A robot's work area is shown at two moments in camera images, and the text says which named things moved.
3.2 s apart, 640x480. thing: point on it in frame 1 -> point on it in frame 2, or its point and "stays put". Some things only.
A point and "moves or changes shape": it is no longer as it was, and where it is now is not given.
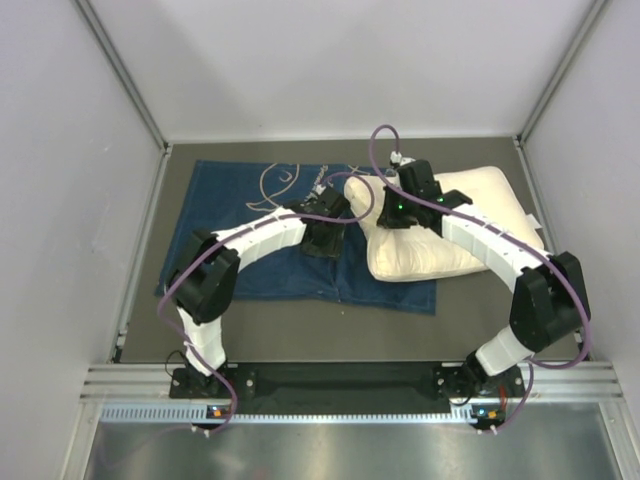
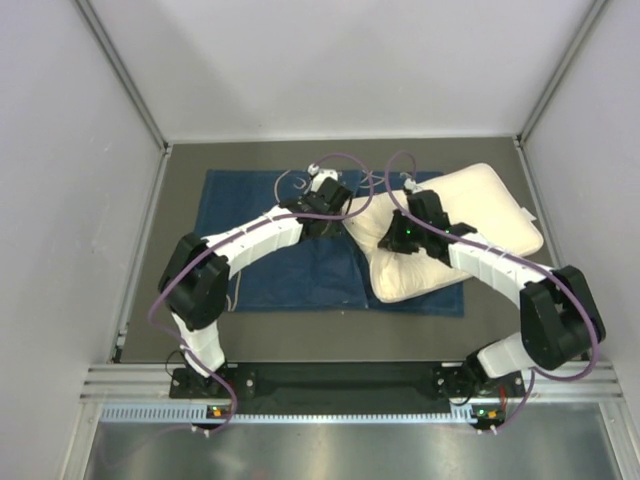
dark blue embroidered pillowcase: [216, 195] moves or changes shape
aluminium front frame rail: [554, 381] stays put
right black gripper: [388, 218] -> [394, 240]
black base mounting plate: [342, 383] stays put
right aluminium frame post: [533, 117] stays put
